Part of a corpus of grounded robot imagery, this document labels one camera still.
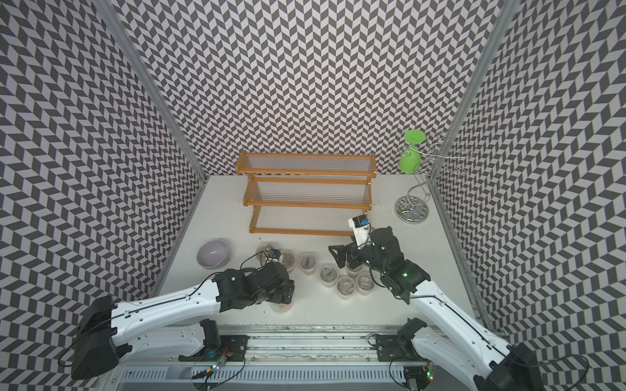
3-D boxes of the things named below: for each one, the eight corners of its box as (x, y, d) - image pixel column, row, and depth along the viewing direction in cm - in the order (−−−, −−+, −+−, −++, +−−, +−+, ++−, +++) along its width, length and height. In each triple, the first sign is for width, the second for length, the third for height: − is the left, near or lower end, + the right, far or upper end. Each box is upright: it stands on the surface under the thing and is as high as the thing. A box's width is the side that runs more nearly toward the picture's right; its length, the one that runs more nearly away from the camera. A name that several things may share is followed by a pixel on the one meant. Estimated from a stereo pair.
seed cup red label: (300, 274, 89) (299, 268, 85) (301, 259, 93) (300, 252, 89) (316, 274, 89) (315, 268, 85) (316, 259, 93) (316, 252, 89)
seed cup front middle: (337, 300, 84) (338, 294, 79) (336, 283, 88) (337, 276, 83) (354, 300, 84) (356, 294, 79) (353, 283, 88) (355, 276, 83)
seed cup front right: (355, 295, 85) (357, 290, 80) (354, 279, 88) (355, 273, 84) (372, 295, 85) (375, 290, 80) (370, 279, 88) (372, 273, 84)
